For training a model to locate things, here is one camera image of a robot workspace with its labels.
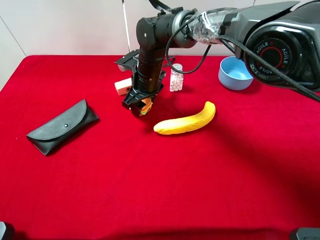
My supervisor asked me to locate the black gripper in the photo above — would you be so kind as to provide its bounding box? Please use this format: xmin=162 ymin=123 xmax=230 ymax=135
xmin=122 ymin=86 xmax=163 ymax=117

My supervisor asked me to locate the toy sandwich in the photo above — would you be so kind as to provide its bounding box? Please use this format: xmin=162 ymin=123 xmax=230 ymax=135
xmin=141 ymin=98 xmax=153 ymax=116

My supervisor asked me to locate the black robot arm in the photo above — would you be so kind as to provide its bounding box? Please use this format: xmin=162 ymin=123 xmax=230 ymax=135
xmin=116 ymin=0 xmax=320 ymax=116

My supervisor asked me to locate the dark object bottom right corner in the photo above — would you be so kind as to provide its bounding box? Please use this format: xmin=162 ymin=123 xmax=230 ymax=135
xmin=289 ymin=227 xmax=320 ymax=240

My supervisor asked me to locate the yellow toy banana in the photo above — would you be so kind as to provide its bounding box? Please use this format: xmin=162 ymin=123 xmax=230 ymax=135
xmin=153 ymin=101 xmax=216 ymax=135

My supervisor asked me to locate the glass bottle of white pills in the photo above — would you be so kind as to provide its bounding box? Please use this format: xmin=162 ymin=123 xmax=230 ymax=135
xmin=169 ymin=69 xmax=184 ymax=92

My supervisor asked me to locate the blue bowl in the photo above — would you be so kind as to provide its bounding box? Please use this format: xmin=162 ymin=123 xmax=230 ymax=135
xmin=218 ymin=56 xmax=254 ymax=91

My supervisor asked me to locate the black leather glasses case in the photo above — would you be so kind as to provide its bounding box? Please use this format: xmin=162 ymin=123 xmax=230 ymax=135
xmin=26 ymin=99 xmax=99 ymax=156

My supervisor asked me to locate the red velvet tablecloth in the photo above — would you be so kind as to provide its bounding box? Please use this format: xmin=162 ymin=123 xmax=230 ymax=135
xmin=0 ymin=55 xmax=320 ymax=240

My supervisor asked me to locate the small white toy camera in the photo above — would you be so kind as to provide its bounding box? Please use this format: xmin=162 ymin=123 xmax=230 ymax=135
xmin=114 ymin=78 xmax=132 ymax=96

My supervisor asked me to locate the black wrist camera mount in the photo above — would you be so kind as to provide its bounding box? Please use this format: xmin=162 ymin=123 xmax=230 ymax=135
xmin=114 ymin=49 xmax=139 ymax=72

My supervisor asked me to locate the black cable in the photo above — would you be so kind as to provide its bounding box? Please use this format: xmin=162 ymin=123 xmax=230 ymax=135
xmin=147 ymin=0 xmax=320 ymax=102

